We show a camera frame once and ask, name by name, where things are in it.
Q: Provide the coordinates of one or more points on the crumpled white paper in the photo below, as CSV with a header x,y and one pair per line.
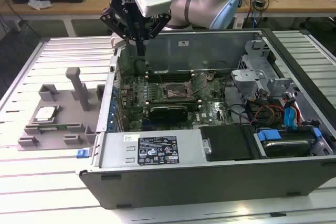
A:
x,y
39,3

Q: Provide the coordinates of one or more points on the small black adapter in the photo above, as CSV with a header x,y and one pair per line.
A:
x,y
260,2

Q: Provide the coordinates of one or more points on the grey power supply unit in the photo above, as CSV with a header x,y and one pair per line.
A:
x,y
118,153

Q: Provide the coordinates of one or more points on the grey plastic parts rack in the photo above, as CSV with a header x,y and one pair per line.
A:
x,y
52,140

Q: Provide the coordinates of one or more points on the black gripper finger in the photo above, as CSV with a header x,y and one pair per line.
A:
x,y
110,20
160,24

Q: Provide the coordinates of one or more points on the hard disk in blue carrier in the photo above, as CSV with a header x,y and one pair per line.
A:
x,y
286,146

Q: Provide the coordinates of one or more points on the black RAM slot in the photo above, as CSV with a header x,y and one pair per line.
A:
x,y
170,71
170,79
170,74

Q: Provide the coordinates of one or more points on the black open PC case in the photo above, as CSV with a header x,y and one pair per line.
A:
x,y
183,187

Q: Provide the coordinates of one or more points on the silver square CPU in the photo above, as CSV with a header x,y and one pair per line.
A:
x,y
46,114

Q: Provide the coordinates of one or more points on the round coin cell battery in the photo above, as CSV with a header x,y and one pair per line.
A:
x,y
210,76

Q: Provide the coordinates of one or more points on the grey plastic case foot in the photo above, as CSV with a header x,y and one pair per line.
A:
x,y
115,41

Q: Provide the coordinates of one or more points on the long wooden desk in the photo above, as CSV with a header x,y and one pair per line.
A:
x,y
78,3

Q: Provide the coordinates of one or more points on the CPU socket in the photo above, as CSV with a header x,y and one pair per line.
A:
x,y
178,87

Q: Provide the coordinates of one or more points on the blue plastic case latch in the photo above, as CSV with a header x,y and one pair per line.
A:
x,y
82,153

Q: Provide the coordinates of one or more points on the green motherboard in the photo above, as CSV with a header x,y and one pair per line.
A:
x,y
210,98

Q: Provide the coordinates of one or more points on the grey metal drive cage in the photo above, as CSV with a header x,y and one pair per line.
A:
x,y
248,75

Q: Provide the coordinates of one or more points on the black graphics card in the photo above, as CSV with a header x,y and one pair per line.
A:
x,y
168,115

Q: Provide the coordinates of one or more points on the bare green RAM stick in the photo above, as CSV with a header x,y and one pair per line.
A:
x,y
61,127

